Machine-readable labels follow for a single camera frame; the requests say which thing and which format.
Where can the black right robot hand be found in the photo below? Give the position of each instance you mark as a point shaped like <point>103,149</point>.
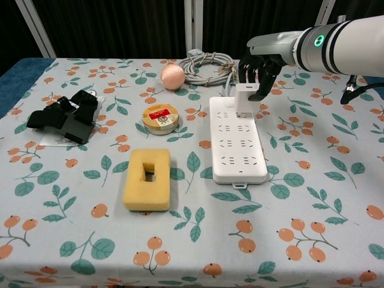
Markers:
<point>264,64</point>

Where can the white power adapter plug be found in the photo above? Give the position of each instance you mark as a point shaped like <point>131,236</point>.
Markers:
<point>246,99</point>

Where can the white power strip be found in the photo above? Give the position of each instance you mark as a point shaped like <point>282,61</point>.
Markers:
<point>237,144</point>

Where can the pink ball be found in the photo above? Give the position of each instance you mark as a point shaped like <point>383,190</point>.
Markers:
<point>172,77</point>

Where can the round tin with red label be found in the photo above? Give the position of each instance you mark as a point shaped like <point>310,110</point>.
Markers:
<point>160,118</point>

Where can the dark curtain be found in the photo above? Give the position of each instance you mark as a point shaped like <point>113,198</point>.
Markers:
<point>120,27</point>

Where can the yellow sponge with rectangular hole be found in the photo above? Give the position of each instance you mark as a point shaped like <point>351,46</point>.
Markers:
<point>147,180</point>

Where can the floral tablecloth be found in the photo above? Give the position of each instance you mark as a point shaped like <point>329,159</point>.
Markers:
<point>192,240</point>

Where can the clear plastic bag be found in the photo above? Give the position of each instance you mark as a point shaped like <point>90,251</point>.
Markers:
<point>52,141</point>

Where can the white metal frame post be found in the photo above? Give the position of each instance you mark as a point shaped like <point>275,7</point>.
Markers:
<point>325,15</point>
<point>193,24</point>
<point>37,28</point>

